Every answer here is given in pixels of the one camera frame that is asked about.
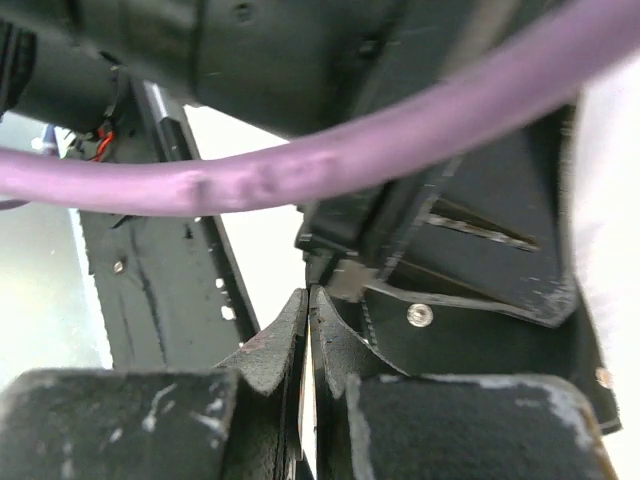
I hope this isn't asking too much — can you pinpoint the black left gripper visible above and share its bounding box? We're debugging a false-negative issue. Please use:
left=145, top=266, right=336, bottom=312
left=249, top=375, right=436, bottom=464
left=0, top=0, right=481, bottom=136

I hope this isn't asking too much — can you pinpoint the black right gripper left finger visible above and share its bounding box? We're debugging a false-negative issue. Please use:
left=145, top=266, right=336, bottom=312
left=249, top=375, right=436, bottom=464
left=1, top=289, right=309, bottom=479

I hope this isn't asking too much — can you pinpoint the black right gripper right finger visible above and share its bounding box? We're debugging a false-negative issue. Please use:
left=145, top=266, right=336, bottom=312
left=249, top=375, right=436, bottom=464
left=309, top=286, right=620, bottom=479

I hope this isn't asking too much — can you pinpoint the black leather card holder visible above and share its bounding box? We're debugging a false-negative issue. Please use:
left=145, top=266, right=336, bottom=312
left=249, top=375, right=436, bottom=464
left=294, top=104, right=624, bottom=435

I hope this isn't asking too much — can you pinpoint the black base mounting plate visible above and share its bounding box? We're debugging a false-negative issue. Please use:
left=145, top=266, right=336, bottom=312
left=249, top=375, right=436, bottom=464
left=79, top=79, right=261, bottom=371

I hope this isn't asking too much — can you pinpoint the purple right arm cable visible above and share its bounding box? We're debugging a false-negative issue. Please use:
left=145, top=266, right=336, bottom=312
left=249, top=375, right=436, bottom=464
left=0, top=0, right=640, bottom=217

